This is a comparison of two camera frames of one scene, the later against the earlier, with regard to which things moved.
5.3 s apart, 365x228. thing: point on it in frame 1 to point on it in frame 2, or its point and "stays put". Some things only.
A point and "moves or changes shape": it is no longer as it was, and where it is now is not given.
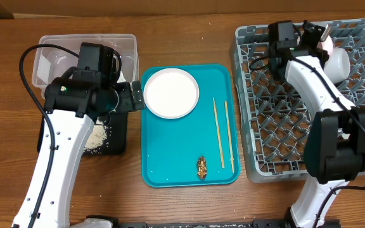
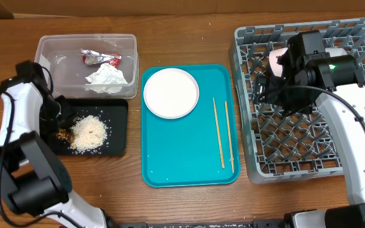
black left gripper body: (125, 102) to (56, 113)
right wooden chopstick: (229, 135) stays put
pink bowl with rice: (327, 45) moves or changes shape
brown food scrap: (201, 168) moves or changes shape
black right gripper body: (319, 52) to (292, 99)
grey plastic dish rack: (274, 121) stays put
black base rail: (104, 221) stays put
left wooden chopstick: (219, 135) stays put
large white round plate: (171, 93) stays put
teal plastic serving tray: (200, 150) stays put
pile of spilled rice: (97, 137) stays put
